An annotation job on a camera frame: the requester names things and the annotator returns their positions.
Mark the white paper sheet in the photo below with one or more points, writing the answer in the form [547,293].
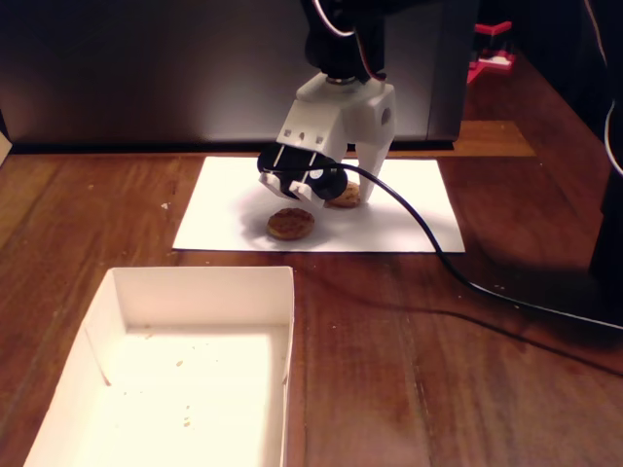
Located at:
[404,219]

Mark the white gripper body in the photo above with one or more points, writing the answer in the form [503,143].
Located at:
[341,113]

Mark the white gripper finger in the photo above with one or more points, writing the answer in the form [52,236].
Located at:
[372,165]

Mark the beige cardboard piece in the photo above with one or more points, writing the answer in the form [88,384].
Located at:
[4,146]

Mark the black wrist camera white mount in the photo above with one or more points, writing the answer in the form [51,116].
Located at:
[336,182]

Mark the red and white plastic object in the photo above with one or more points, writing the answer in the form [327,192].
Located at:
[491,61]

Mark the chocolate chip mini cookie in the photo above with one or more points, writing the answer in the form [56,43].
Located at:
[290,225]
[348,197]

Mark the white cardboard box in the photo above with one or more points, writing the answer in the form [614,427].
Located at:
[194,389]

